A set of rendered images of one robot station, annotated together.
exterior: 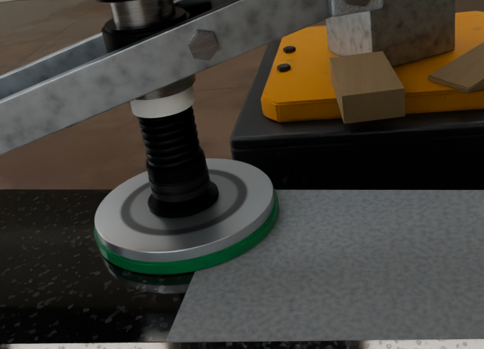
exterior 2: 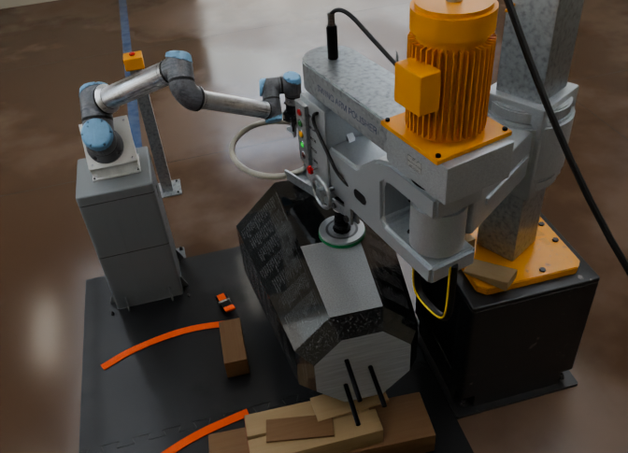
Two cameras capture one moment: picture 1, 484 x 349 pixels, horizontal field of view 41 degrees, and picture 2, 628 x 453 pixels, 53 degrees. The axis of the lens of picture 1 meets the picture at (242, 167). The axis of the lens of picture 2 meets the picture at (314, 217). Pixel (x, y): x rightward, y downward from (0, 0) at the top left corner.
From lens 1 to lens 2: 2.43 m
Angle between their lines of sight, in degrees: 55
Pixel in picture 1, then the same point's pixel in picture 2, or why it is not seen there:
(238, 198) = (345, 237)
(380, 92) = not seen: hidden behind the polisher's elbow
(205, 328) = (306, 250)
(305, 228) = (345, 253)
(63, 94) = not seen: hidden behind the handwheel
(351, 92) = not seen: hidden behind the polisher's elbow
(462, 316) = (321, 283)
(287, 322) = (311, 261)
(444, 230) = (351, 276)
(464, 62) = (483, 265)
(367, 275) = (330, 267)
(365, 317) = (317, 270)
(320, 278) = (326, 261)
